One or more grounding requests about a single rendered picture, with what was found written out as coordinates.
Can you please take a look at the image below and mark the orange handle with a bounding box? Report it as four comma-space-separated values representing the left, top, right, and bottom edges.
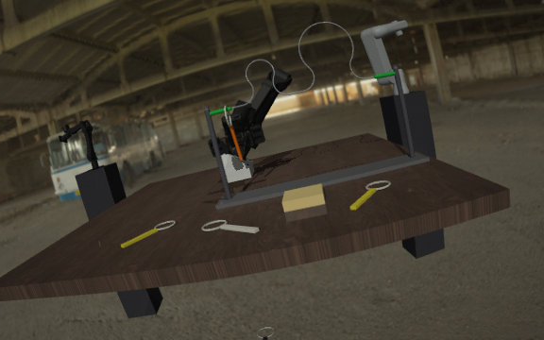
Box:
224, 106, 243, 161

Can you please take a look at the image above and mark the tan flat box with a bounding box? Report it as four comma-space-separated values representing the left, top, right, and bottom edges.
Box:
282, 184, 325, 213

